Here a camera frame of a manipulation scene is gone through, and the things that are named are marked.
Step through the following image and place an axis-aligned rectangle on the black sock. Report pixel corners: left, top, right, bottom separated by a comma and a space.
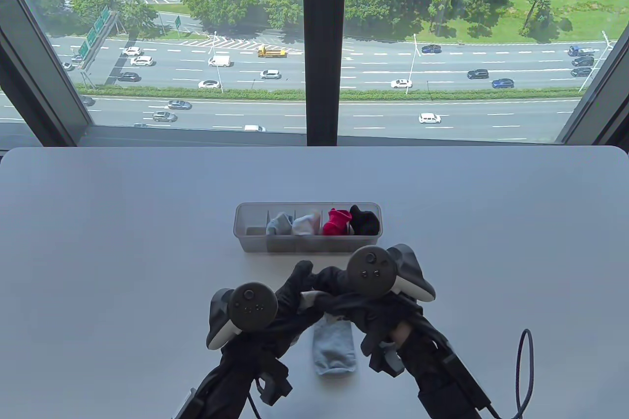
349, 204, 380, 236
350, 208, 380, 236

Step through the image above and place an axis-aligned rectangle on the grey hand controller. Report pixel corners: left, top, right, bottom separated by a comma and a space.
346, 244, 437, 303
206, 282, 279, 351

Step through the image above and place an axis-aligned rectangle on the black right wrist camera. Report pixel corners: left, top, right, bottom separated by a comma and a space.
369, 340, 406, 378

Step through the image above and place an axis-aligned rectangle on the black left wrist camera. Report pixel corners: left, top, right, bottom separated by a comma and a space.
256, 363, 291, 406

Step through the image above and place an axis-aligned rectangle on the person's right hand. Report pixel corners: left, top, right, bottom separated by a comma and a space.
301, 266, 424, 357

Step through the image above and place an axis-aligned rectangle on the green road sign gantry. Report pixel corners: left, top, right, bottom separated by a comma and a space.
76, 6, 121, 90

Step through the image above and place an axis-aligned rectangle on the person's left hand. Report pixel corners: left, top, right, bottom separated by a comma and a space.
220, 260, 326, 360

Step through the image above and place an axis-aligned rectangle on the black left forearm module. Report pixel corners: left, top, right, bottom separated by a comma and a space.
174, 387, 206, 419

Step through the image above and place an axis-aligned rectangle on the black right forearm module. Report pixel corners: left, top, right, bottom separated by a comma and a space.
418, 355, 492, 419

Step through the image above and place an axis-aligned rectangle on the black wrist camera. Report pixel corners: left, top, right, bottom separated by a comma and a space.
369, 340, 406, 378
256, 363, 291, 406

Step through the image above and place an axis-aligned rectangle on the dark window frame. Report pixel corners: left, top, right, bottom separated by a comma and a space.
0, 0, 629, 147

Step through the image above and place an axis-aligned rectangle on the clear plastic divided organizer box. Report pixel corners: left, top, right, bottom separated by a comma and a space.
233, 201, 383, 253

